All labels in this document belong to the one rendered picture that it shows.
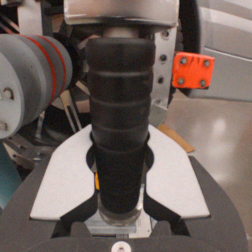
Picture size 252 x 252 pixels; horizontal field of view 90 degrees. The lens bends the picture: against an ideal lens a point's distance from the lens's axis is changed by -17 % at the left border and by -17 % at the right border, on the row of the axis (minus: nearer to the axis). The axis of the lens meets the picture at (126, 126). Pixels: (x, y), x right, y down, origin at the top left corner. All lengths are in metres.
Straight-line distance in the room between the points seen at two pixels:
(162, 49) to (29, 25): 0.25
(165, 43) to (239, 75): 0.35
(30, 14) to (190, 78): 0.33
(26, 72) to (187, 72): 0.27
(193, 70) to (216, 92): 0.24
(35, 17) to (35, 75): 0.15
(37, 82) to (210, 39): 0.45
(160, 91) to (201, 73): 0.09
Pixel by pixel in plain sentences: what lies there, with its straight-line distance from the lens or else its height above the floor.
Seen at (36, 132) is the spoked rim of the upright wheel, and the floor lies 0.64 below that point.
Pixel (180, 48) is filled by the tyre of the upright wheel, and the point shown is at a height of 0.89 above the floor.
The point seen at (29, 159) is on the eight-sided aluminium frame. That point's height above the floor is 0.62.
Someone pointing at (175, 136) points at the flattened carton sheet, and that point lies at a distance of 1.69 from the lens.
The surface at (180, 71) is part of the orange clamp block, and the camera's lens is 0.31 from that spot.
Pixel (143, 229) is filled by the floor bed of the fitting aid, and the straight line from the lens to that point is 0.89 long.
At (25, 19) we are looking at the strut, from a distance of 0.35.
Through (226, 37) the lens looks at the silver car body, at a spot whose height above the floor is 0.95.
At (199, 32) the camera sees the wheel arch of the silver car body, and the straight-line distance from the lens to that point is 0.49.
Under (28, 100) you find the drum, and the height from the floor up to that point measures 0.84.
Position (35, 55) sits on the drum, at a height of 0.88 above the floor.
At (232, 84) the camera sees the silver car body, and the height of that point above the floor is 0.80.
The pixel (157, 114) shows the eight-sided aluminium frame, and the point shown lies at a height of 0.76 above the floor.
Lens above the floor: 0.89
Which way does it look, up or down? 30 degrees down
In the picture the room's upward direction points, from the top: 2 degrees clockwise
